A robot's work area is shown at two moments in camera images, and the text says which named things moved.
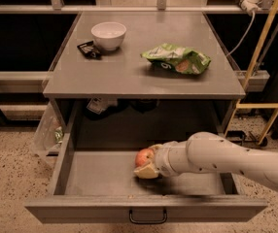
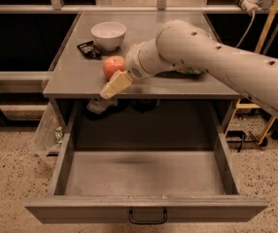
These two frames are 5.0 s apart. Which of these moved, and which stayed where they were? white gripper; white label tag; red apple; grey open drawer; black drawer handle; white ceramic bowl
Moved: white gripper; red apple
Stayed: white ceramic bowl; white label tag; black drawer handle; grey open drawer
